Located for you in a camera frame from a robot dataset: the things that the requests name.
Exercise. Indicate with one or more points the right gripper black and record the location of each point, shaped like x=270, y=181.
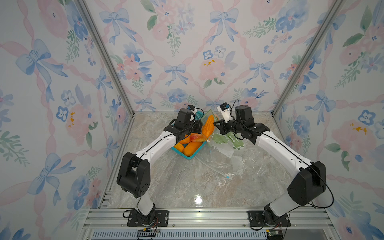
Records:
x=221, y=126

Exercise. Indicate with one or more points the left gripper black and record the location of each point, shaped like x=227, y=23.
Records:
x=198, y=125

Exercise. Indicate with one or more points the red yellow mango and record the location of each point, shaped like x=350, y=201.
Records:
x=198, y=138

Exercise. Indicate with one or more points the large orange mango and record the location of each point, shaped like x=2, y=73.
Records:
x=208, y=128

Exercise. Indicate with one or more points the clear zip-top bag green print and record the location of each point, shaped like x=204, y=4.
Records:
x=225, y=144

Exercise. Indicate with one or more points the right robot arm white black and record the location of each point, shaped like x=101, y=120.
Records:
x=308, y=177

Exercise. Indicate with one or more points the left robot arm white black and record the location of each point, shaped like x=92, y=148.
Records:
x=134, y=174

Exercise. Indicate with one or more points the small yellow mango right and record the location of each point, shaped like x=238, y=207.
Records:
x=179, y=147

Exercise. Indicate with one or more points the teal plastic mesh basket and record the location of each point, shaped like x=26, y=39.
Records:
x=184, y=115

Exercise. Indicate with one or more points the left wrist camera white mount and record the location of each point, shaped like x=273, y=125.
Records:
x=197, y=113

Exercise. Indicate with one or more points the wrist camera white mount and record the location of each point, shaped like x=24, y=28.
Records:
x=197, y=113
x=226, y=111

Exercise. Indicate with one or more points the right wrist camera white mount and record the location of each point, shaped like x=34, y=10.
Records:
x=226, y=111

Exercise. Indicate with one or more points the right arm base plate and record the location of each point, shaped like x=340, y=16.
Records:
x=267, y=219

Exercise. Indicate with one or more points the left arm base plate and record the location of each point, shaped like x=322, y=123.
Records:
x=155, y=217

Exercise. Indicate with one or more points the aluminium front rail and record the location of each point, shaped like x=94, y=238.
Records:
x=209, y=224

